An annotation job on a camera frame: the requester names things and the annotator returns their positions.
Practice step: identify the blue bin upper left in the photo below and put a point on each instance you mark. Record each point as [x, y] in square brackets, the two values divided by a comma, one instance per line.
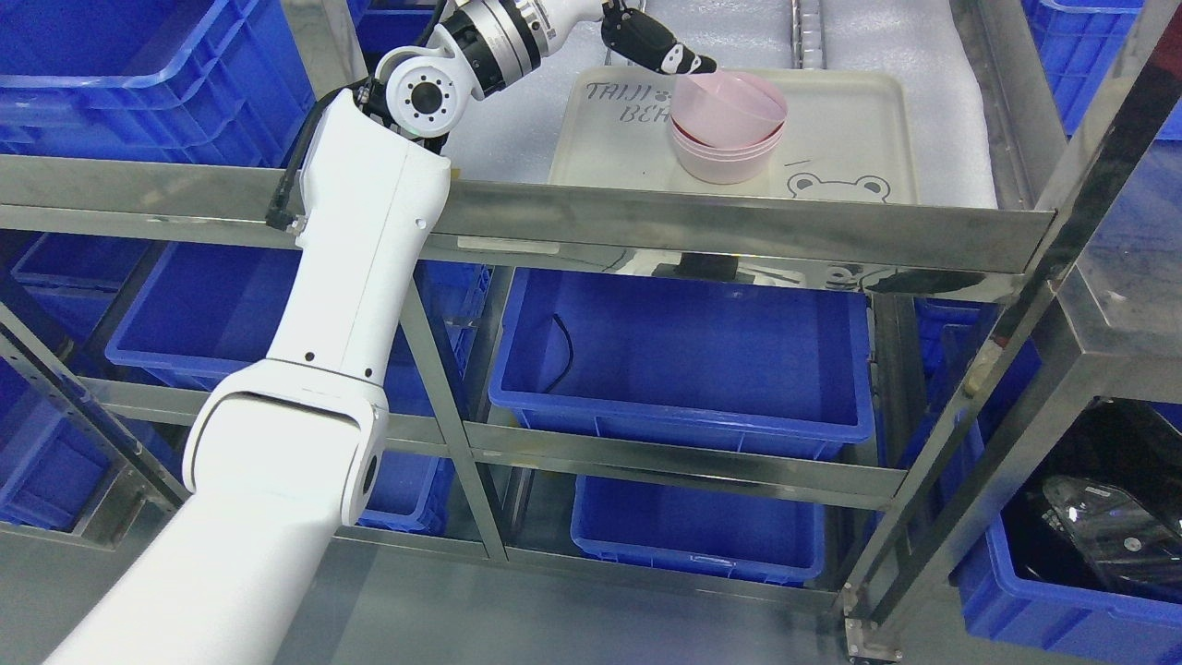
[204, 82]

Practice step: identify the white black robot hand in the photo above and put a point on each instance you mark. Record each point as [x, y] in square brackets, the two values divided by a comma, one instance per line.
[629, 32]

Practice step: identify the stacked pink bowls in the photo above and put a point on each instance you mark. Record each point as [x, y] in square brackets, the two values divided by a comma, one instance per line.
[724, 166]

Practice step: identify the blue bin lower right corner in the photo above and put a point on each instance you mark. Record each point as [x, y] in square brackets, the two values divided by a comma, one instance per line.
[1084, 558]

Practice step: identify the blue bin bottom centre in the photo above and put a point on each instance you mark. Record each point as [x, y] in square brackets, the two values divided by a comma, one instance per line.
[715, 533]

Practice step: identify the blue bin with cable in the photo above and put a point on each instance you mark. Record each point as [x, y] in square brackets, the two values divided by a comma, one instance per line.
[726, 367]

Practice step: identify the pink bowl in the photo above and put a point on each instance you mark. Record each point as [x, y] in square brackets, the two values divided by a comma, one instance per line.
[727, 110]

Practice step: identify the white bear tray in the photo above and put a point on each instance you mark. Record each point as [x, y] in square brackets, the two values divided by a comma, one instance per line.
[846, 138]

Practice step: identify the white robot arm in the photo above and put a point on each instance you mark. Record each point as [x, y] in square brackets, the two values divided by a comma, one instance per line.
[285, 451]

